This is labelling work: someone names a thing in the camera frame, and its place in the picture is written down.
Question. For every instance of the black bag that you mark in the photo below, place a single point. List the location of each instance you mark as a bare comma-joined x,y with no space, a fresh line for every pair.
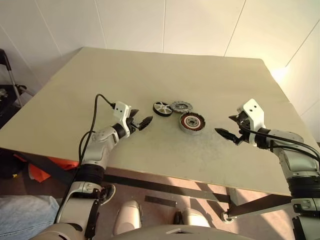
10,162

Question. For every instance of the black rotor with white spokes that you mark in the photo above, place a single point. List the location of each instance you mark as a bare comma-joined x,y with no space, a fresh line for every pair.
160,108

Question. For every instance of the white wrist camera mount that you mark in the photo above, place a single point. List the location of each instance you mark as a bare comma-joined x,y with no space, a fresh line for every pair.
121,108
253,110

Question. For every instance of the table caster wheel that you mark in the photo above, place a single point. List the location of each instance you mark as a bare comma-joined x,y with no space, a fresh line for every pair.
228,217

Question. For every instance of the black cart with metal frame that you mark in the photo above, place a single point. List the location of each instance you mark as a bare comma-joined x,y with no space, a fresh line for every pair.
6,90

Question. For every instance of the black metal table frame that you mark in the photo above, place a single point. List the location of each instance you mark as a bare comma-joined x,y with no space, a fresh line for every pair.
150,185

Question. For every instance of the black strip on floor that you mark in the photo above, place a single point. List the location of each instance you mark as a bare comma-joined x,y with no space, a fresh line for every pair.
161,201

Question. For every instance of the silver robot torso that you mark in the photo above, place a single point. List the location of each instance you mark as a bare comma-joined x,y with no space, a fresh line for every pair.
162,232

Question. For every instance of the beige left robot leg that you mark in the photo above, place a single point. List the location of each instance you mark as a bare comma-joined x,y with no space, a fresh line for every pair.
128,217

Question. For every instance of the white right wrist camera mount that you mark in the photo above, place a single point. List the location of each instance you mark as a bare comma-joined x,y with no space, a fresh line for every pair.
253,110

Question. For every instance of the person's blue jeans leg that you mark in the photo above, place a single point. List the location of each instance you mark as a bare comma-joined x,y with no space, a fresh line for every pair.
22,215

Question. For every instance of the silver motor housing copper windings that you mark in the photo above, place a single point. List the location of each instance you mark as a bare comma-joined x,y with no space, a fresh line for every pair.
192,123

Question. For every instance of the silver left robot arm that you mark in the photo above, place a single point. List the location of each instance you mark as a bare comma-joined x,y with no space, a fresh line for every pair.
100,142

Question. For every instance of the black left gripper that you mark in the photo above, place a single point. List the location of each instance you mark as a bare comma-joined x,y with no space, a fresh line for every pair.
132,123

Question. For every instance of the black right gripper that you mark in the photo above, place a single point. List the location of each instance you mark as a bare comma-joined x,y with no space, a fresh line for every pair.
244,125

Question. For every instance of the orange cloth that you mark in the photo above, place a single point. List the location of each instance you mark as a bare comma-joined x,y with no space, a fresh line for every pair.
37,173

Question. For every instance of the beige right robot leg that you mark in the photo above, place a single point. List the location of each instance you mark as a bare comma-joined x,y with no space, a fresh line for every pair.
195,218

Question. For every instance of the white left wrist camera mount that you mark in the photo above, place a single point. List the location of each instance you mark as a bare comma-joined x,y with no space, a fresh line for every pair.
121,108

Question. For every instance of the dark sneaker with white sole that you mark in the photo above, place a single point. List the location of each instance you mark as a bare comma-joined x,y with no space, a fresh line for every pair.
110,192

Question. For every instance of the grey ribbed pulley disc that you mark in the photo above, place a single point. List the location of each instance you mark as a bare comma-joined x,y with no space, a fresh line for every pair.
181,107

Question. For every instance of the beige robot leg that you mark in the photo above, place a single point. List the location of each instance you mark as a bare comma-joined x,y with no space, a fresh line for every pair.
128,217
195,218

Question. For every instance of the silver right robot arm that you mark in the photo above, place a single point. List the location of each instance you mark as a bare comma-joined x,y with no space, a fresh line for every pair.
295,160

